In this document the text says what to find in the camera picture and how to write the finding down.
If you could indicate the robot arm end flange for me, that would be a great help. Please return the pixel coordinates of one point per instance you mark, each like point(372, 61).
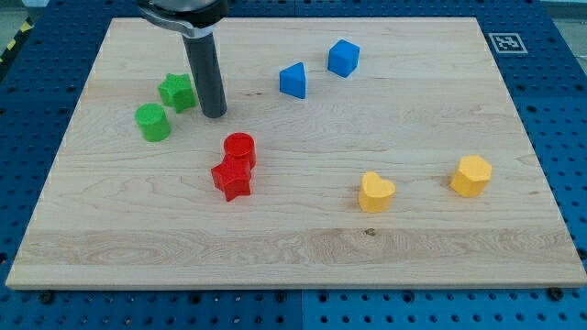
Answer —
point(192, 18)

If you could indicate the wooden board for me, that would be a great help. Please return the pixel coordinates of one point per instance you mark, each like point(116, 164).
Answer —
point(120, 213)

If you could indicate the red cylinder block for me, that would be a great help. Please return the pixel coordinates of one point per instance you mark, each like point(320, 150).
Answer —
point(240, 145)

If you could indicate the red star block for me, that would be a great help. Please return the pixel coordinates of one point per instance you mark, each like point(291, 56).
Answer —
point(232, 177)

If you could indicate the blue triangle block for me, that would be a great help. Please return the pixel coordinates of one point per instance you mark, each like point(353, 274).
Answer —
point(292, 81)

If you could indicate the yellow heart block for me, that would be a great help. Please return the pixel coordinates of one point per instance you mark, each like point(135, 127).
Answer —
point(376, 193)

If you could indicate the blue cube block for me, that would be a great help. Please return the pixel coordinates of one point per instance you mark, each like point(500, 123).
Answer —
point(343, 58)

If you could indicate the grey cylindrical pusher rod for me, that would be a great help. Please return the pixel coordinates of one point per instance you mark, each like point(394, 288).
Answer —
point(202, 57)

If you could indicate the green star block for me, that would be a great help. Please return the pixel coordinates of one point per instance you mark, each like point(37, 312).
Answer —
point(176, 91)

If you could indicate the green cylinder block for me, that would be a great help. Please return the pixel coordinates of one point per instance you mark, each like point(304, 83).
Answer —
point(152, 122)

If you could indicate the yellow hexagon block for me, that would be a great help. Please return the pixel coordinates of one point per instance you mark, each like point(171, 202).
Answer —
point(471, 176)

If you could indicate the white fiducial marker tag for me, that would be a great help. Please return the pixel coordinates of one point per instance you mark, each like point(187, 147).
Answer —
point(507, 43)

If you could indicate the black screw left front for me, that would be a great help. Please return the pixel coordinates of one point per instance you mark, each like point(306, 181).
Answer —
point(46, 297)

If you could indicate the black screw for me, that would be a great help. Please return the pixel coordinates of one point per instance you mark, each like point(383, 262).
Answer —
point(555, 294)
point(46, 297)

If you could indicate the black screw right front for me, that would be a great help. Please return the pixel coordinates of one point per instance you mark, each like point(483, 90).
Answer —
point(555, 294)

